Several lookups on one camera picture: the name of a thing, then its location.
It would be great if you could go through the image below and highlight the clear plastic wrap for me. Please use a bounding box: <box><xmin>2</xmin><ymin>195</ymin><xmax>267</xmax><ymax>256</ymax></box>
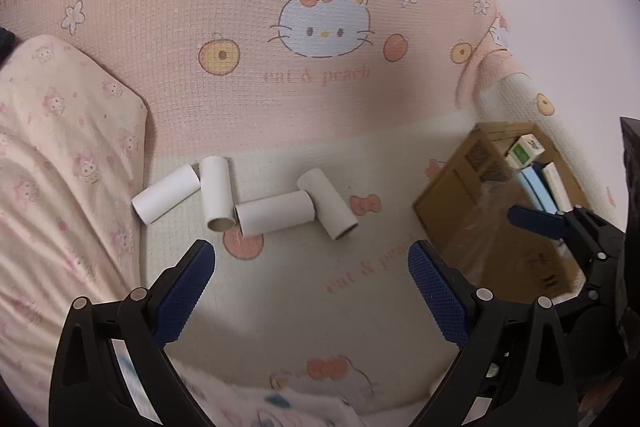
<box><xmin>440</xmin><ymin>181</ymin><xmax>576</xmax><ymax>290</ymax></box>

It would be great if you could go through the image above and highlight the dark cloth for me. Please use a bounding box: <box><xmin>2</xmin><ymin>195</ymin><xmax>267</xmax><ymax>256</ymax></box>
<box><xmin>0</xmin><ymin>27</ymin><xmax>17</xmax><ymax>60</ymax></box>

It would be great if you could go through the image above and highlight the white cardboard tube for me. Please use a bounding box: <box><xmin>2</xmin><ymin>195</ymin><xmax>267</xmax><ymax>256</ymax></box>
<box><xmin>131</xmin><ymin>164</ymin><xmax>201</xmax><ymax>226</ymax></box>
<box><xmin>296</xmin><ymin>168</ymin><xmax>360</xmax><ymax>242</ymax></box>
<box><xmin>199</xmin><ymin>155</ymin><xmax>237</xmax><ymax>233</ymax></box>
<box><xmin>234</xmin><ymin>190</ymin><xmax>316</xmax><ymax>238</ymax></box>

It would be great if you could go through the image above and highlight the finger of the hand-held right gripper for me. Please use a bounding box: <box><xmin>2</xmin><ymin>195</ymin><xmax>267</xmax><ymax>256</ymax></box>
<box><xmin>507</xmin><ymin>204</ymin><xmax>627</xmax><ymax>304</ymax></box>

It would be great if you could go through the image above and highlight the brown cardboard box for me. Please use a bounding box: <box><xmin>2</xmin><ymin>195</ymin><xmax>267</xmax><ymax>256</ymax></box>
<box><xmin>412</xmin><ymin>121</ymin><xmax>594</xmax><ymax>304</ymax></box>

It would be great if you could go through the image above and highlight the pink cartoon printed blanket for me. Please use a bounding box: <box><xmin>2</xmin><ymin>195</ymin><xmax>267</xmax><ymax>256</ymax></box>
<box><xmin>0</xmin><ymin>0</ymin><xmax>632</xmax><ymax>410</ymax></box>

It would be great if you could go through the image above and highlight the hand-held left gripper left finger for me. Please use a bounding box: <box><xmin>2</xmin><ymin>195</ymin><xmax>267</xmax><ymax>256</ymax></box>
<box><xmin>49</xmin><ymin>239</ymin><xmax>217</xmax><ymax>427</ymax></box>

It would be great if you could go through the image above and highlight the white printed cloth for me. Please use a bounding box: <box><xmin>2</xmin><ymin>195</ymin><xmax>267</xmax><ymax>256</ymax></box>
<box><xmin>182</xmin><ymin>376</ymin><xmax>372</xmax><ymax>427</ymax></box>

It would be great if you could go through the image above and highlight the white notebook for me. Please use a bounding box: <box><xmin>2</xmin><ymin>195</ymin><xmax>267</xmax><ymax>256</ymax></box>
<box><xmin>541</xmin><ymin>161</ymin><xmax>574</xmax><ymax>212</ymax></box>

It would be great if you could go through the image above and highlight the pink printed pillow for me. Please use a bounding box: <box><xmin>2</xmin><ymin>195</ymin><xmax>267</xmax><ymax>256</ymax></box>
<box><xmin>0</xmin><ymin>34</ymin><xmax>149</xmax><ymax>408</ymax></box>

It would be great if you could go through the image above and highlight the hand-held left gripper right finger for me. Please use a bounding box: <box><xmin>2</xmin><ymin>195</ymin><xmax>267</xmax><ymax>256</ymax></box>
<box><xmin>407</xmin><ymin>240</ymin><xmax>582</xmax><ymax>427</ymax></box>

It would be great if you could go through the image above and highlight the white and green carton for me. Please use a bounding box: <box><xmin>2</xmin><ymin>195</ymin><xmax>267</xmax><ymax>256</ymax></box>
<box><xmin>504</xmin><ymin>134</ymin><xmax>546</xmax><ymax>171</ymax></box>

